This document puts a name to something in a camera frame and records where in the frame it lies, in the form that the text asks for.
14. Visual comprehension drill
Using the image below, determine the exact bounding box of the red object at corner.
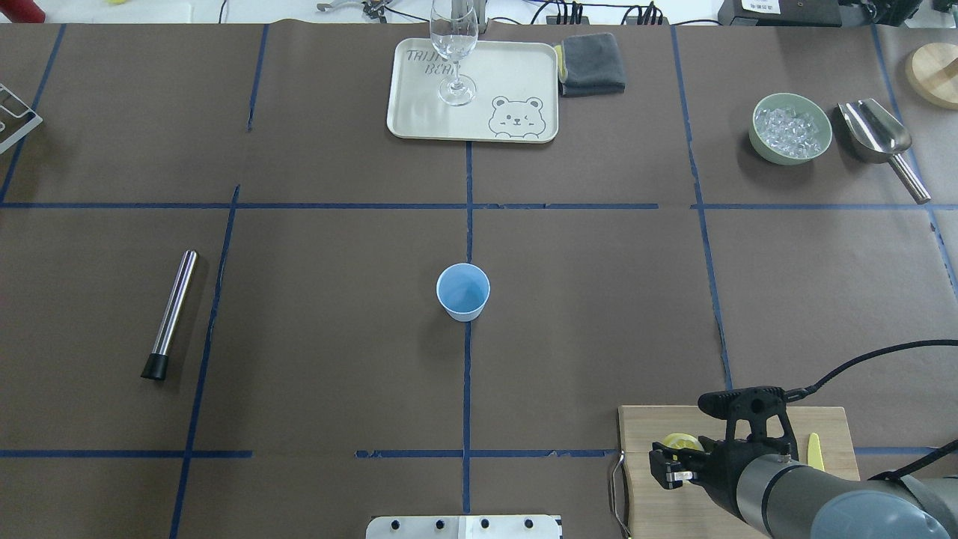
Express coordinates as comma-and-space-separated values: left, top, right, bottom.
0, 0, 46, 24

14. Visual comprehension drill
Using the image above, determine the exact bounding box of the green bowl of ice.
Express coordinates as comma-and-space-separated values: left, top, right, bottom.
748, 93, 834, 166

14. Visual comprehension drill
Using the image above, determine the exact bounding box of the bamboo cutting board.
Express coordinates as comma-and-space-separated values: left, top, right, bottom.
618, 405, 860, 538

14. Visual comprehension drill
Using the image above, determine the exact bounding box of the yellow plastic knife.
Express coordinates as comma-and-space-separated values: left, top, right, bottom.
805, 432, 825, 472

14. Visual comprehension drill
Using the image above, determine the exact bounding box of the cream bear tray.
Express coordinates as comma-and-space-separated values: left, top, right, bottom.
386, 38, 560, 143

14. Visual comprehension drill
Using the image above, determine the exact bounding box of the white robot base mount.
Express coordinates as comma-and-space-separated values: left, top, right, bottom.
365, 514, 564, 538

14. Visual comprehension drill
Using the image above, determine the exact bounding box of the steel ice scoop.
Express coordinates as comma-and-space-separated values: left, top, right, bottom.
836, 98, 931, 205

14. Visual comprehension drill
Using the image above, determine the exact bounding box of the blue paper cup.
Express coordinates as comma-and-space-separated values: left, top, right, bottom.
436, 263, 492, 322

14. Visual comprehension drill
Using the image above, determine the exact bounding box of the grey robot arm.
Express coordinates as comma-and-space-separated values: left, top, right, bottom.
649, 439, 956, 538

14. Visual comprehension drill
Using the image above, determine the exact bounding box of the black power strip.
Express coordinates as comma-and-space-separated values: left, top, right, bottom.
531, 1, 668, 26

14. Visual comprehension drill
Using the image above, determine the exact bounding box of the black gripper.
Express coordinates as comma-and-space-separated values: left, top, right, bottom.
649, 438, 753, 501

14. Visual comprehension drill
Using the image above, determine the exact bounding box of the metal wire rack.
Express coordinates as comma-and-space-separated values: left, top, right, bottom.
0, 83, 43, 153

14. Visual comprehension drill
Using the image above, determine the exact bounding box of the grey folded cloth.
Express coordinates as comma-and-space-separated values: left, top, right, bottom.
554, 33, 627, 97

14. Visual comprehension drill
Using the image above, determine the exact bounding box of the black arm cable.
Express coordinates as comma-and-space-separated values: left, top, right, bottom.
784, 340, 958, 399

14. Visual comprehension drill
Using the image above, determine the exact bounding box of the round wooden lid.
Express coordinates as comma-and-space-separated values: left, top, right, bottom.
906, 42, 957, 110

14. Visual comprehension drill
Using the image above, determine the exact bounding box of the black box with label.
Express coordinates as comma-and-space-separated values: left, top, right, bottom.
716, 1, 842, 27

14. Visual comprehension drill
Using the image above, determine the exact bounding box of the clear wine glass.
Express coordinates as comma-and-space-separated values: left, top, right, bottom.
429, 1, 479, 107

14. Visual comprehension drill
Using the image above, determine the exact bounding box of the black camera mount wrist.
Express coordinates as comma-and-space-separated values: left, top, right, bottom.
697, 386, 799, 460

